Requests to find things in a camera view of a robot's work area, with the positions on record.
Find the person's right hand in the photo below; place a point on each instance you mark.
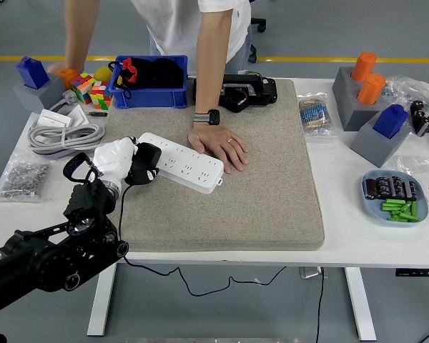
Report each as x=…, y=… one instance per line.
x=69, y=65

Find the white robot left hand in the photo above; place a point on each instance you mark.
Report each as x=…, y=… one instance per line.
x=114, y=159

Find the person's left hand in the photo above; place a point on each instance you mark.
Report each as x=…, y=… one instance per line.
x=218, y=141

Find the black plug adapter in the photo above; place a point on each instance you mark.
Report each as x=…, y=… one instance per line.
x=148, y=155

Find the white power strip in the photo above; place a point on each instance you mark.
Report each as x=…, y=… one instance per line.
x=186, y=164

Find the person's right forearm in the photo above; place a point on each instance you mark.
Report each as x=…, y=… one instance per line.
x=80, y=32

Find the person's left forearm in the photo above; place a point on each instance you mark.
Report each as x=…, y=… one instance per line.
x=212, y=60

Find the colourful stickerless puzzle cube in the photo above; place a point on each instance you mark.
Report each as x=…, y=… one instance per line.
x=81, y=87

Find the black wrist watch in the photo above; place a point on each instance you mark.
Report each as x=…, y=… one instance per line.
x=212, y=116

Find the yellow ball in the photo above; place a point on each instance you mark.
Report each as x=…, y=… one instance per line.
x=103, y=74

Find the blue house-shaped block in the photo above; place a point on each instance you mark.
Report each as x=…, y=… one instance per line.
x=32, y=73
x=389, y=121

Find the colourful white-edged puzzle cube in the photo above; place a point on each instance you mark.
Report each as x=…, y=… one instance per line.
x=100, y=95

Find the grey block holder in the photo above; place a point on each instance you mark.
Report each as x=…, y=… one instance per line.
x=375, y=146
x=39, y=98

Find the small black usb stick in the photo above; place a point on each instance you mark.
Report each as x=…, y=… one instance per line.
x=96, y=114

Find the white flat box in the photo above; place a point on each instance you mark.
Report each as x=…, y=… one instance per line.
x=53, y=119

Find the grey-brown mat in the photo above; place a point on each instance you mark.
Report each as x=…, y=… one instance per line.
x=236, y=196

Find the black electronic device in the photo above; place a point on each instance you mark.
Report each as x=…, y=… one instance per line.
x=264, y=91

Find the blue plastic bin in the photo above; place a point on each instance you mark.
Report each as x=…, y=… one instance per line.
x=146, y=98

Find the black pouch with red trim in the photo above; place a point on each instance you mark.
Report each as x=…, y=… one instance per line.
x=157, y=75

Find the plastic bag of screws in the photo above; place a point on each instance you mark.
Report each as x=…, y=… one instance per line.
x=21, y=178

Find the plastic bag of resistors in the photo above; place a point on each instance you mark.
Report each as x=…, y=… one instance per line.
x=315, y=116

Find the black office chair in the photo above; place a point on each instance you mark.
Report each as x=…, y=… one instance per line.
x=259, y=24

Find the person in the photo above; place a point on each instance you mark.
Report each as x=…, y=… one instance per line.
x=186, y=21

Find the grey two-hole cylinder holder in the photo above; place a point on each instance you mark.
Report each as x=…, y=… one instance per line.
x=350, y=107

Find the white table leg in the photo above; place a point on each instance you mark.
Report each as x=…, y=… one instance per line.
x=102, y=300
x=359, y=303

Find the metal floor plate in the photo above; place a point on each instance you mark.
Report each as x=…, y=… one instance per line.
x=309, y=273

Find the orange cylinder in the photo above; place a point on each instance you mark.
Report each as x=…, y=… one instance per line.
x=363, y=66
x=371, y=89

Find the light blue plate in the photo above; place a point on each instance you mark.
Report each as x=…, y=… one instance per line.
x=373, y=211

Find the green cylinder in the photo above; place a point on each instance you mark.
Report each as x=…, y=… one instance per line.
x=395, y=202
x=409, y=217
x=405, y=206
x=391, y=207
x=414, y=209

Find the clear bag of small parts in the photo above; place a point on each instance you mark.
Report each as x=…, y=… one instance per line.
x=404, y=87

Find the black desk control panel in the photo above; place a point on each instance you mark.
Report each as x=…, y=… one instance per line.
x=414, y=272

